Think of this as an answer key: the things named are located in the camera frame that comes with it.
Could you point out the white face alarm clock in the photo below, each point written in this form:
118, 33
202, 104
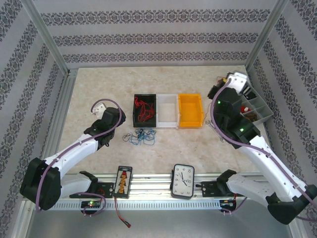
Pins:
182, 181

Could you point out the aluminium side rail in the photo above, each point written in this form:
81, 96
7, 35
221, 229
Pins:
65, 99

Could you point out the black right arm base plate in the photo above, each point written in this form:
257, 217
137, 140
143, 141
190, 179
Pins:
210, 189

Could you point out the grey divided organizer tray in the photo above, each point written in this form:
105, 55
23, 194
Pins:
263, 114

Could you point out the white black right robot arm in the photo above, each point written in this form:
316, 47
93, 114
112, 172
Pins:
272, 163

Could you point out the small board with green light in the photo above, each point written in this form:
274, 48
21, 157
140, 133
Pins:
91, 204

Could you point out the clear white plastic bin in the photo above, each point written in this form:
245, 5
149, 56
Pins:
167, 111

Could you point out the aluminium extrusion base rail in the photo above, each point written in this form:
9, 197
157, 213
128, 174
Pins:
151, 184

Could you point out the aluminium corner post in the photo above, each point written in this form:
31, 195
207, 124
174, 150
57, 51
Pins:
266, 34
44, 32

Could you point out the yellow plastic bin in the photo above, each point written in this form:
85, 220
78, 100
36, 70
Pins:
190, 109

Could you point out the black white striped item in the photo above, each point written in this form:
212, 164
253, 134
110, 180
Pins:
250, 93

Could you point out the red lead with plug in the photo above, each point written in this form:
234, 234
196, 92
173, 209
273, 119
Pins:
118, 210

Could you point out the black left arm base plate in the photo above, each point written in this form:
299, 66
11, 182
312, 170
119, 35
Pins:
106, 189

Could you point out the small black controller board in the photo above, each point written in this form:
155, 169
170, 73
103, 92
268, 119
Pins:
227, 203

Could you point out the black device with orange print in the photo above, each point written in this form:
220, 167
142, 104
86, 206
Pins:
123, 182

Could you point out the brown item in tray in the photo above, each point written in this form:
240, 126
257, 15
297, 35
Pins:
250, 117

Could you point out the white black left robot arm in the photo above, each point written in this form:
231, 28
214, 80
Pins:
74, 151

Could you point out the grey metal sheet panel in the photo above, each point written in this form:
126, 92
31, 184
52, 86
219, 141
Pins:
161, 225

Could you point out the red and white item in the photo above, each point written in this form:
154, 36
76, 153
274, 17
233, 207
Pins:
245, 108

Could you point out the black plastic bin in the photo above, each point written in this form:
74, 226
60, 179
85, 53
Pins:
146, 125

